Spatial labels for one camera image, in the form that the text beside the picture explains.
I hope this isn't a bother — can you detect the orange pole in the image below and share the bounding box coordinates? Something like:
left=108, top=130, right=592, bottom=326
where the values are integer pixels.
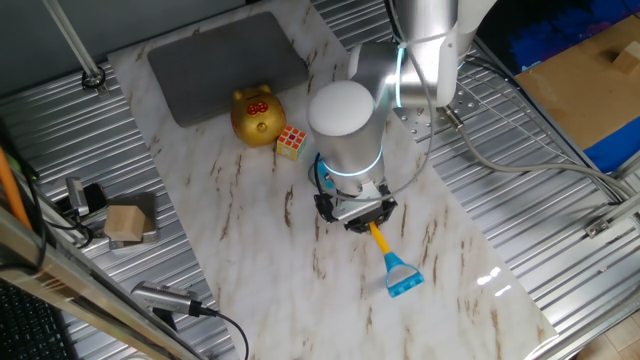
left=0, top=147, right=34, bottom=231

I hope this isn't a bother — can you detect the black camera cable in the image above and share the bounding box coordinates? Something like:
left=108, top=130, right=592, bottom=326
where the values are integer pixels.
left=199, top=305, right=250, bottom=360

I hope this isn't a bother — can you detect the brown cardboard box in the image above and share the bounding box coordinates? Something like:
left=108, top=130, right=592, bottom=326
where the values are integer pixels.
left=514, top=13, right=640, bottom=151

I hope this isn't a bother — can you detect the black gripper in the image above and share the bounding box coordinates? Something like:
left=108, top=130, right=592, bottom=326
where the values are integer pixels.
left=344, top=184, right=399, bottom=235

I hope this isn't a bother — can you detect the thick grey base cable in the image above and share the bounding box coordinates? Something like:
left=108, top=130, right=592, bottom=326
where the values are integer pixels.
left=443, top=105, right=636, bottom=201

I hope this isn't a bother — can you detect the light wooden cube block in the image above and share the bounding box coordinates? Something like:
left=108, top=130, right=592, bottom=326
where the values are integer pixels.
left=103, top=204, right=147, bottom=243

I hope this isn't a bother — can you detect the small metal corner bracket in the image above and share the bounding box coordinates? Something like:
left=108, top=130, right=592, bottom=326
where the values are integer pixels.
left=583, top=217, right=614, bottom=239

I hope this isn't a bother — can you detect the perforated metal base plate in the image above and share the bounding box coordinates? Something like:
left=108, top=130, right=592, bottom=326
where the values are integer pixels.
left=394, top=84, right=481, bottom=144

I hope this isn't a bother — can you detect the small silver camera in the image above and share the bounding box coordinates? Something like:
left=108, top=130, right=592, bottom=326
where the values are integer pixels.
left=65, top=176, right=90, bottom=217

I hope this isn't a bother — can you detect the aluminium frame bar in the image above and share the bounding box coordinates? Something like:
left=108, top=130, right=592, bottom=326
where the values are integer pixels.
left=0, top=207, right=201, bottom=360

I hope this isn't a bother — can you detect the white marble pattern board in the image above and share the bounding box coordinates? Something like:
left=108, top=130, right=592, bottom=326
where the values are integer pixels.
left=107, top=0, right=559, bottom=360

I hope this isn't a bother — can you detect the golden piggy bank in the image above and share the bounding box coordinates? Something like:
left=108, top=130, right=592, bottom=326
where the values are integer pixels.
left=229, top=84, right=288, bottom=149

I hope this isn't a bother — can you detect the slanted aluminium pole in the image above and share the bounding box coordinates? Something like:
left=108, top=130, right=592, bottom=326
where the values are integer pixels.
left=42, top=0, right=109, bottom=96

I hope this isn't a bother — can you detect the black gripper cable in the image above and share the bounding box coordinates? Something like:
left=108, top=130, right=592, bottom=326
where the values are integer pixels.
left=312, top=152, right=341, bottom=201

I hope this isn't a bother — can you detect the blue yellow toy shovel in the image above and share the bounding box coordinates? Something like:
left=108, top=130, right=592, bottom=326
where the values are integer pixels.
left=312, top=162, right=426, bottom=300

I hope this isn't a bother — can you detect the black keyboard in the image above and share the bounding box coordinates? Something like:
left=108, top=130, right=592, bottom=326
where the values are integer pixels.
left=0, top=279, right=79, bottom=360

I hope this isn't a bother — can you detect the small wooden block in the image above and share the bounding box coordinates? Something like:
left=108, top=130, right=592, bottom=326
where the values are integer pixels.
left=612, top=40, right=640, bottom=76

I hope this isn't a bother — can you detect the blue plastic sheet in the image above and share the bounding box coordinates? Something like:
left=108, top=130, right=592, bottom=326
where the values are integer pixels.
left=583, top=128, right=640, bottom=174

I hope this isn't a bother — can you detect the grey fabric laptop sleeve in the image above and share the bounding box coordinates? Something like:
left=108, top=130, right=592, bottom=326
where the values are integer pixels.
left=146, top=11, right=310, bottom=128

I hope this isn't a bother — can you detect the silver ridged camera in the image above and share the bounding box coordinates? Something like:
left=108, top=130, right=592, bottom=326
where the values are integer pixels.
left=130, top=280, right=203, bottom=317

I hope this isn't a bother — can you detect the green white rubik's cube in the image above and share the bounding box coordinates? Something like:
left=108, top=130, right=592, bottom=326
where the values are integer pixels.
left=275, top=124, right=309, bottom=162

